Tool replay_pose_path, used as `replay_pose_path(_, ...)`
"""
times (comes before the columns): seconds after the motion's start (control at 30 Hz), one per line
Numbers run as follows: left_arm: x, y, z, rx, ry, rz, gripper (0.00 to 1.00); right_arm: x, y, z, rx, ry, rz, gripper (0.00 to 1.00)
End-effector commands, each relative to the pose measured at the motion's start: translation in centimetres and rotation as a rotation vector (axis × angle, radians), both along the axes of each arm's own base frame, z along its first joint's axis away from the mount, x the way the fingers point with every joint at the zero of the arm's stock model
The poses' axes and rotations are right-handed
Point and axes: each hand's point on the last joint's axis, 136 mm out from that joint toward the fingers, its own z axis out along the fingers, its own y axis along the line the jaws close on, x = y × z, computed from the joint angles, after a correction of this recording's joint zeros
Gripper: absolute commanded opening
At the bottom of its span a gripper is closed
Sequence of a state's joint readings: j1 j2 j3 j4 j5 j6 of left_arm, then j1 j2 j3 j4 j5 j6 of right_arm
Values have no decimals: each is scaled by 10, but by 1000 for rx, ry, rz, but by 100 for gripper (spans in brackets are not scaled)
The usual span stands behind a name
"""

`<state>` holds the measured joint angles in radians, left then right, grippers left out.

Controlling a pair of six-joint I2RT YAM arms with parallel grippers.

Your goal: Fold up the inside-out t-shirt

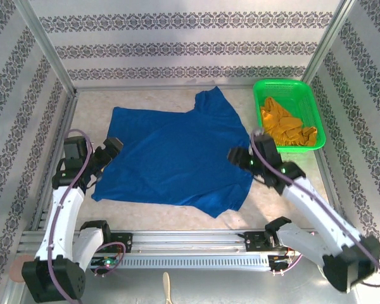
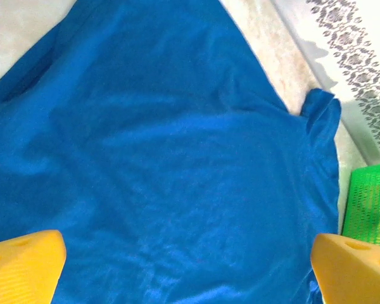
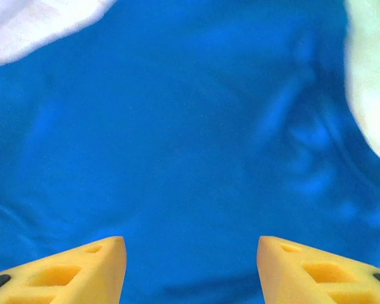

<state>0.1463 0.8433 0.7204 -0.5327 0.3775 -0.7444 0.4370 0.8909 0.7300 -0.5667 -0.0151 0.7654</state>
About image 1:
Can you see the blue t-shirt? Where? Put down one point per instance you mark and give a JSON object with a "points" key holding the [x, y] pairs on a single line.
{"points": [[177, 158]]}

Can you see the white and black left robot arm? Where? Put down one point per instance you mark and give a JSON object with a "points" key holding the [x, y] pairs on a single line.
{"points": [[63, 215]]}

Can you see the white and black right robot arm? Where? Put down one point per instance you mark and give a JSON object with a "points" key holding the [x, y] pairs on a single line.
{"points": [[316, 209]]}

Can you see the yellow crumpled cloth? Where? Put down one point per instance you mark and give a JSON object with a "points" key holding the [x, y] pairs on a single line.
{"points": [[288, 126]]}

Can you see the green plastic basket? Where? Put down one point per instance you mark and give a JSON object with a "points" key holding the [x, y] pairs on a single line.
{"points": [[288, 92]]}

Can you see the small circuit board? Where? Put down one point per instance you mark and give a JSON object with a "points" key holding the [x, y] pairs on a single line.
{"points": [[107, 262], [282, 259]]}

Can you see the pink translucent cup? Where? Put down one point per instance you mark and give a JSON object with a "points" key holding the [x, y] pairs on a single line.
{"points": [[16, 269]]}

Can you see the aluminium frame rail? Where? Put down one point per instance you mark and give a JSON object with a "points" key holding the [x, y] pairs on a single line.
{"points": [[68, 107], [324, 168], [92, 88]]}

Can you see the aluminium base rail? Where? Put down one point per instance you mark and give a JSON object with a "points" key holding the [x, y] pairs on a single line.
{"points": [[190, 239]]}

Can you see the aluminium frame post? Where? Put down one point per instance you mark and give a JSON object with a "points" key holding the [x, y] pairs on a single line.
{"points": [[331, 31], [45, 44]]}

